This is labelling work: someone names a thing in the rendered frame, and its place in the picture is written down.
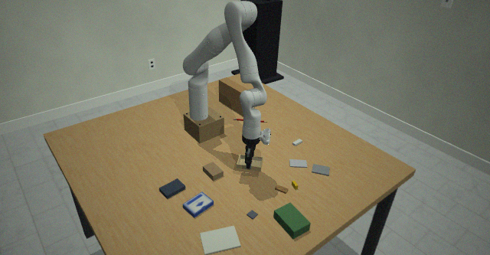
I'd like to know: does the green rectangular box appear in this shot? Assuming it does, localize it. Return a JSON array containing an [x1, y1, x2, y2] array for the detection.
[[273, 203, 311, 239]]

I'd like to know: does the tan wooden domino tile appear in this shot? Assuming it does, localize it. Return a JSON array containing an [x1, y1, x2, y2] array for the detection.
[[275, 185, 288, 194]]

